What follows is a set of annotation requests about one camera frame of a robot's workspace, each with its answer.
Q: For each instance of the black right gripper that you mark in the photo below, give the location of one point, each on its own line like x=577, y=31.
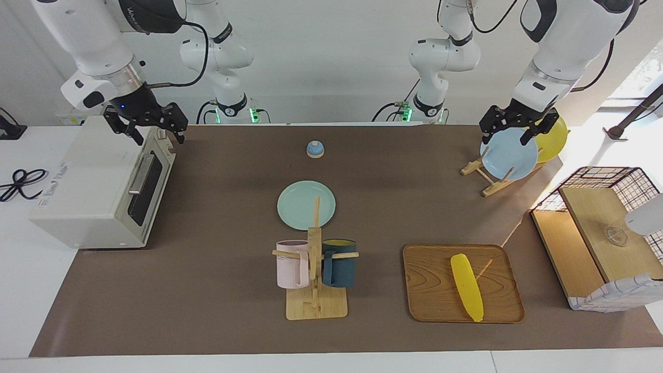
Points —
x=137, y=106

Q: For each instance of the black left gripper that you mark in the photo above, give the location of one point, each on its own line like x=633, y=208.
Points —
x=528, y=114

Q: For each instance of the toaster oven glass door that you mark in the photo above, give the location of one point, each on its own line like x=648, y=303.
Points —
x=147, y=189

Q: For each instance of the mint green plate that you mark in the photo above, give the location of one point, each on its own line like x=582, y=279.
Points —
x=298, y=204

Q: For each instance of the yellow corn cob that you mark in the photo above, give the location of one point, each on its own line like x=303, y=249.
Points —
x=466, y=285

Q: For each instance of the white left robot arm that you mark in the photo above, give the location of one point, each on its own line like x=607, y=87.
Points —
x=570, y=31

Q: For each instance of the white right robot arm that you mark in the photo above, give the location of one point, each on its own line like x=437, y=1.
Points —
x=88, y=36

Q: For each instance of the white toaster oven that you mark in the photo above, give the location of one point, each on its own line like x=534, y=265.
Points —
x=83, y=186

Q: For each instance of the light blue plate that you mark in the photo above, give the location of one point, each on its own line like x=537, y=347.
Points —
x=510, y=155

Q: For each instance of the yellow plate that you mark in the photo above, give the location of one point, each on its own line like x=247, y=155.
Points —
x=551, y=142

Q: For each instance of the wooden plate rack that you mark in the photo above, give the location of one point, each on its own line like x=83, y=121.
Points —
x=494, y=187

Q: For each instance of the white socket box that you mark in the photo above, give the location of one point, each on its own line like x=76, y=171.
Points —
x=70, y=119

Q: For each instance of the black stand pole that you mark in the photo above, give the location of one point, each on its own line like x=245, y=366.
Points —
x=615, y=133

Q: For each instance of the small clear glass piece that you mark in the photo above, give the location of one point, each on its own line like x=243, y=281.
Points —
x=616, y=237

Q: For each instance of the small blue dome bell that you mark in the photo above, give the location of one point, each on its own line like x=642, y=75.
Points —
x=315, y=150

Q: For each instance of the wooden serving tray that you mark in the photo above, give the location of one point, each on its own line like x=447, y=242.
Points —
x=430, y=290

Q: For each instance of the checkered white cloth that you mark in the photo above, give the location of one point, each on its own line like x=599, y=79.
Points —
x=611, y=298

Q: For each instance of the pink mug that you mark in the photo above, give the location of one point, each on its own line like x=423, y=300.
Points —
x=290, y=267

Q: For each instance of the dark blue mug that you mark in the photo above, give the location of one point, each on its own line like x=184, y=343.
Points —
x=339, y=269

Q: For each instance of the wooden mug rack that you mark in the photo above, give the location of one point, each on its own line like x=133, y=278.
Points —
x=316, y=308

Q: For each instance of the black clamp mount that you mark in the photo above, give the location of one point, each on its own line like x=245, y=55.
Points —
x=10, y=129

